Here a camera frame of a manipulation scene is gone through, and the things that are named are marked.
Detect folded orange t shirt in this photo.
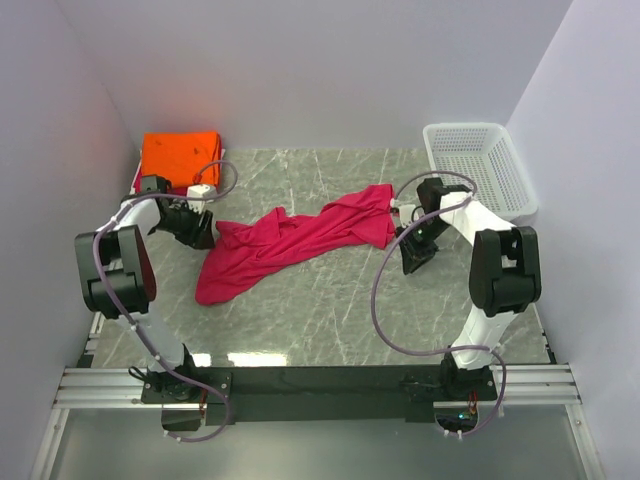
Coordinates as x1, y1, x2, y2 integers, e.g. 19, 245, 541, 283
140, 131, 222, 189

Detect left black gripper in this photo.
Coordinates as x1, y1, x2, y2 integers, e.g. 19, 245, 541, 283
154, 200, 216, 250

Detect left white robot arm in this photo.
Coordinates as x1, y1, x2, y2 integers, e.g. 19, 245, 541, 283
74, 175, 215, 402

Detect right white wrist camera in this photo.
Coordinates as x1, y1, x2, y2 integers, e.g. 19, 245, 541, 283
390, 199, 422, 227

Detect white plastic basket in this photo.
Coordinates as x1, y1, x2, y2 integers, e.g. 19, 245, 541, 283
423, 122, 538, 221

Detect aluminium rail frame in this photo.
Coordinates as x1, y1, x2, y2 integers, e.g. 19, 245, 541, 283
30, 364, 606, 479

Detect black base beam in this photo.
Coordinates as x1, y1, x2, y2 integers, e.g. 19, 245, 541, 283
128, 363, 498, 431

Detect magenta t shirt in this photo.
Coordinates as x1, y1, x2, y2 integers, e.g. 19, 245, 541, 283
195, 183, 395, 306

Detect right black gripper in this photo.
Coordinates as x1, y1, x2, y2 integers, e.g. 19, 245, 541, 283
394, 217, 450, 274

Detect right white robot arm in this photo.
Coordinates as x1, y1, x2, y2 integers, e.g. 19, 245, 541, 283
396, 177, 542, 399

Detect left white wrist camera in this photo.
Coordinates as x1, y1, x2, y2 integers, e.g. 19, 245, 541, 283
186, 184, 218, 202

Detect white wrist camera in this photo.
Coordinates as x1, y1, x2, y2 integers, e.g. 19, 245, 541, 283
390, 199, 422, 227
186, 184, 218, 202

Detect folded red t shirt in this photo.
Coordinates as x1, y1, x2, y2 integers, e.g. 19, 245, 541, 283
132, 165, 142, 193

